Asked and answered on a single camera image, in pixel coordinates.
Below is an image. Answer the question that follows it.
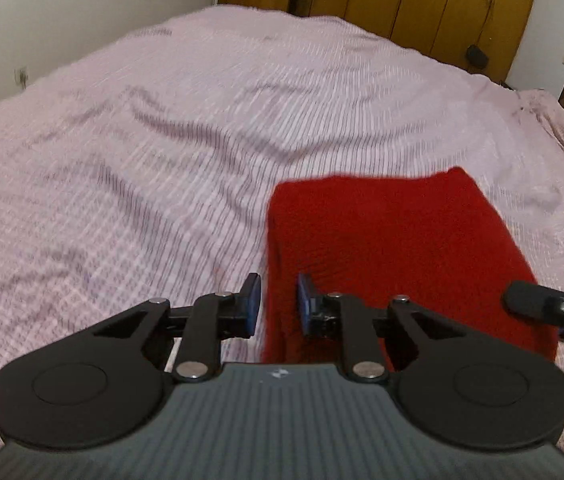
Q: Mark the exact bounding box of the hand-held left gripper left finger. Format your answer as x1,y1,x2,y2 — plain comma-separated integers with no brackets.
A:
91,272,263,385

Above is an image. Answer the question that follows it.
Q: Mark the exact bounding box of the red knitted garment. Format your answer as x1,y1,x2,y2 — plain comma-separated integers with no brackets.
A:
261,166,558,367

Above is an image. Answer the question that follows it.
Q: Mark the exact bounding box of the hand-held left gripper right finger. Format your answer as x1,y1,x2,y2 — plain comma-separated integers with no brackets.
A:
296,273,465,385

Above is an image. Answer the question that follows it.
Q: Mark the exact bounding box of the wooden wardrobe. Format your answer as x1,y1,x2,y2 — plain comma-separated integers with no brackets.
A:
217,0,545,83

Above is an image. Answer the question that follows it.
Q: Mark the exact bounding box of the small black object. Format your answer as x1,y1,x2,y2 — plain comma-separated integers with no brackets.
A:
466,45,490,68

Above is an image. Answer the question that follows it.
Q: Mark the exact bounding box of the pink textured bedspread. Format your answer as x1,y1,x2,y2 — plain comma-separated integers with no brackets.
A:
0,4,564,480

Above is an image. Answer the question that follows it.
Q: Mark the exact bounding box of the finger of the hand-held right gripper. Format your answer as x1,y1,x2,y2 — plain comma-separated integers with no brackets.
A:
503,280,564,353

